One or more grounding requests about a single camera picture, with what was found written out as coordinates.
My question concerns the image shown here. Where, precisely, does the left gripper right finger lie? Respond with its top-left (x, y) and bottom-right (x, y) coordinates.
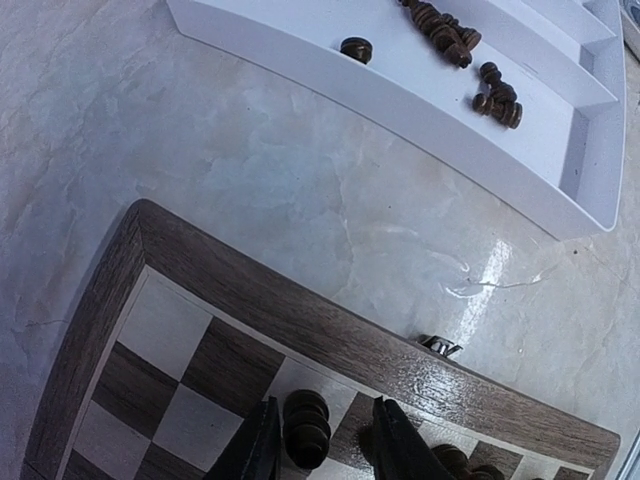
top-left (372, 396), bottom-right (450, 480)

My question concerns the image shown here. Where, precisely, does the dark chess piece back rank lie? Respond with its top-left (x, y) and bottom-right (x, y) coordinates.
top-left (283, 389), bottom-right (331, 470)

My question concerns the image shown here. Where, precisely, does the metal board clasp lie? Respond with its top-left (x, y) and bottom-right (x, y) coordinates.
top-left (416, 335), bottom-right (463, 358)

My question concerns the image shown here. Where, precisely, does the pile of dark chess pieces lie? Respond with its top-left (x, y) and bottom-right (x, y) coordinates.
top-left (339, 0), bottom-right (525, 132)

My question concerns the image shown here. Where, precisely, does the white plastic tray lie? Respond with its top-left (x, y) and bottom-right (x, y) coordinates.
top-left (169, 1), bottom-right (626, 240)

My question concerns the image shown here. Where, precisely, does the grey spiral coaster plate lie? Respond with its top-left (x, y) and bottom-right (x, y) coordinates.
top-left (620, 0), bottom-right (640, 60)

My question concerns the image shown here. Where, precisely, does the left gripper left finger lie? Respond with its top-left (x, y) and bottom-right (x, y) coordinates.
top-left (203, 396), bottom-right (281, 480)

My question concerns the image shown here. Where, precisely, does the wooden chess board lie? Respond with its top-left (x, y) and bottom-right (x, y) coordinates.
top-left (20, 200), bottom-right (620, 479)

